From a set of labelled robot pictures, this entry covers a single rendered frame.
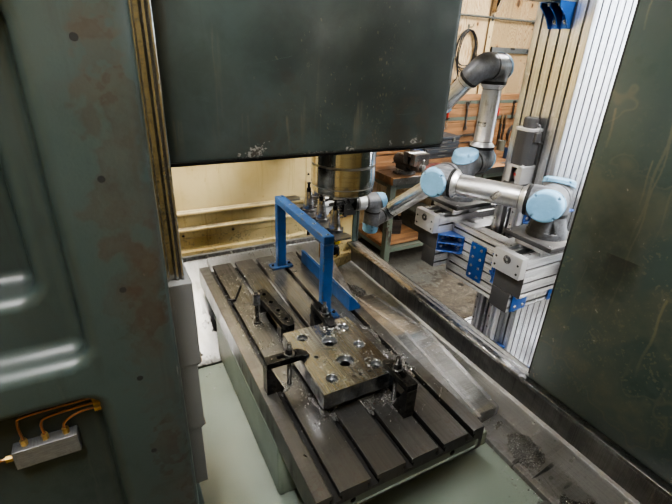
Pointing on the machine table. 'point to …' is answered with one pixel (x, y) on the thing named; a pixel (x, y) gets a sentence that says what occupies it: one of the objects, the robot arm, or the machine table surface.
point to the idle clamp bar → (276, 312)
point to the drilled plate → (327, 396)
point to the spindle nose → (343, 175)
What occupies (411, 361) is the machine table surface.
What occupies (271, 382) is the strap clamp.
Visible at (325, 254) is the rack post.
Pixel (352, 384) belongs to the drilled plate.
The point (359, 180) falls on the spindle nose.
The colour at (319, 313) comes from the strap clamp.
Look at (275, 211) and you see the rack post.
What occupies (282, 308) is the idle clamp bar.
